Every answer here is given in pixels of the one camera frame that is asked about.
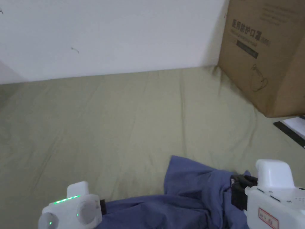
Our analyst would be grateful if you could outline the dark blue shirt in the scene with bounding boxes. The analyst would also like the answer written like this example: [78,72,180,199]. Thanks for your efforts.
[102,155,252,229]

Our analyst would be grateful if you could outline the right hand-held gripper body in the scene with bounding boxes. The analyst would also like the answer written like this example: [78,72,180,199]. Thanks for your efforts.
[230,159,305,229]

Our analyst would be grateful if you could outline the bed with pale green sheet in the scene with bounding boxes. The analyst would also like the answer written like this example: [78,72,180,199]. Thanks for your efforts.
[0,65,305,229]

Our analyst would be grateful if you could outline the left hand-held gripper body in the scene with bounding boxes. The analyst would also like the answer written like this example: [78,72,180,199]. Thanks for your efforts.
[38,181,106,229]

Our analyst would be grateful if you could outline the brown cardboard carton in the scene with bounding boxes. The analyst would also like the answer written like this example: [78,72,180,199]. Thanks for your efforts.
[217,0,305,118]

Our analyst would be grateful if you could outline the white and black flat box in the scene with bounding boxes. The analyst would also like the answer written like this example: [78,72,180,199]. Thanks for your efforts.
[273,115,305,149]

